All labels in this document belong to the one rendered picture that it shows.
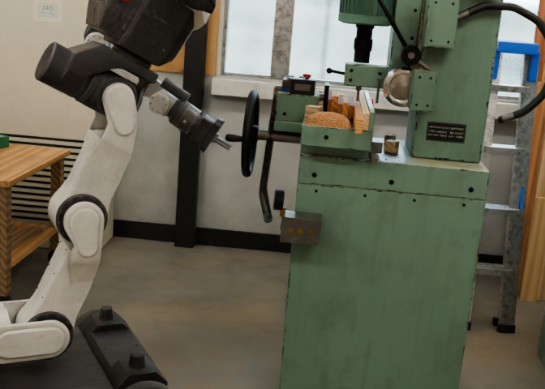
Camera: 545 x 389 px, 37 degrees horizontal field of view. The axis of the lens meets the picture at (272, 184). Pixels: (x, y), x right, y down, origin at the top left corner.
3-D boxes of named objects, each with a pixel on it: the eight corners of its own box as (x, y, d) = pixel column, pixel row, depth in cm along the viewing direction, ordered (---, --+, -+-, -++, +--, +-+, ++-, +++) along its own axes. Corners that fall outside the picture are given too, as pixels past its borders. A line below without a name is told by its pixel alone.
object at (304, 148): (305, 131, 285) (306, 120, 284) (364, 137, 284) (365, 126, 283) (300, 152, 246) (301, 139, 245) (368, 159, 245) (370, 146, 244)
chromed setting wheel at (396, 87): (379, 104, 250) (384, 64, 247) (420, 108, 249) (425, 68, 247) (380, 105, 247) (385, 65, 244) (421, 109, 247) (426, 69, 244)
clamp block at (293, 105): (277, 114, 274) (280, 87, 271) (317, 117, 273) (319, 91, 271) (274, 120, 259) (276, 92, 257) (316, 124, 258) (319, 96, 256)
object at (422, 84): (406, 106, 250) (411, 67, 247) (429, 108, 249) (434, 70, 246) (409, 110, 240) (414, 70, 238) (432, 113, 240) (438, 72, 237)
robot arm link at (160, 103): (172, 130, 251) (142, 109, 250) (179, 124, 261) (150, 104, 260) (191, 100, 248) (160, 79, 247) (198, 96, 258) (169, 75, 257)
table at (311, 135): (281, 113, 296) (282, 97, 295) (364, 121, 295) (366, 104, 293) (268, 142, 238) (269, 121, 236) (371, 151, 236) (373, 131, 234)
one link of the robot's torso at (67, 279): (18, 362, 221) (65, 198, 215) (7, 333, 238) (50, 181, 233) (72, 368, 228) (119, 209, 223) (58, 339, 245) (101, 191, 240)
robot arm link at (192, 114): (200, 156, 253) (169, 134, 253) (206, 148, 263) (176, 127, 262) (221, 124, 250) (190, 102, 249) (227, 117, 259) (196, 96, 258)
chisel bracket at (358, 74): (342, 87, 264) (345, 61, 262) (385, 91, 263) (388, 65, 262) (342, 90, 257) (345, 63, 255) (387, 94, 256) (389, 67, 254)
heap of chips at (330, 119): (305, 120, 245) (306, 108, 245) (351, 124, 245) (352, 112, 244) (304, 124, 237) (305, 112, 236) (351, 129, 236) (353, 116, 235)
